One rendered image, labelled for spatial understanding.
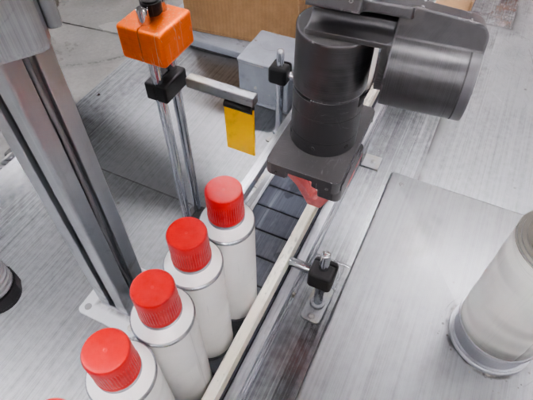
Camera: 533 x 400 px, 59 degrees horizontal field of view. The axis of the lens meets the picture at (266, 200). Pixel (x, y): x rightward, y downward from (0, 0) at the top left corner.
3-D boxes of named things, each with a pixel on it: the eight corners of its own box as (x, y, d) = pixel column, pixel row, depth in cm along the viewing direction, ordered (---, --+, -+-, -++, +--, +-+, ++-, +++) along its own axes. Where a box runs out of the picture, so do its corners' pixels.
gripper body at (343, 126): (373, 123, 44) (389, 55, 38) (336, 200, 38) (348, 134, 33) (308, 104, 46) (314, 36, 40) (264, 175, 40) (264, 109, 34)
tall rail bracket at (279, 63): (306, 148, 79) (313, 65, 66) (266, 136, 81) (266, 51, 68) (313, 136, 81) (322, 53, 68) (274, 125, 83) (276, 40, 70)
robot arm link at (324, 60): (310, -18, 34) (285, 24, 31) (405, -1, 33) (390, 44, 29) (304, 63, 40) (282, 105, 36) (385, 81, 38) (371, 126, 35)
